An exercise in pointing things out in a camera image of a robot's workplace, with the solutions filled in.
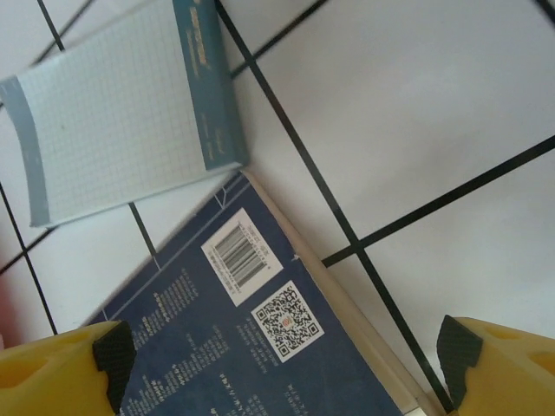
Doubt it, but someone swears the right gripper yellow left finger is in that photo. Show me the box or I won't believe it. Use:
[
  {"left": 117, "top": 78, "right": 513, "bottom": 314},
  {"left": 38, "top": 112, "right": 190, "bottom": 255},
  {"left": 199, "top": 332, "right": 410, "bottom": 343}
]
[{"left": 0, "top": 319, "right": 134, "bottom": 416}]

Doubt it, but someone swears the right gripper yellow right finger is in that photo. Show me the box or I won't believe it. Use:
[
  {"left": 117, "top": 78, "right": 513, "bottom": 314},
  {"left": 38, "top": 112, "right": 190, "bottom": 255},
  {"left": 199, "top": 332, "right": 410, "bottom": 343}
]
[{"left": 435, "top": 315, "right": 555, "bottom": 416}]

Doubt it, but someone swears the dark blue book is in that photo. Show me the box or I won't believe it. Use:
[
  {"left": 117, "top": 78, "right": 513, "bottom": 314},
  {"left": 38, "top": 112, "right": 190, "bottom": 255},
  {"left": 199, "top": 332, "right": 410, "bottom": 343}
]
[{"left": 84, "top": 170, "right": 440, "bottom": 416}]

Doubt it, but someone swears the grid notepad with teal cover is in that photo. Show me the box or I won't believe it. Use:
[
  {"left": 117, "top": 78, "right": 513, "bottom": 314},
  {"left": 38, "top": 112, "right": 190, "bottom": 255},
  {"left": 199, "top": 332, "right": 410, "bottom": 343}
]
[{"left": 0, "top": 0, "right": 250, "bottom": 230}]

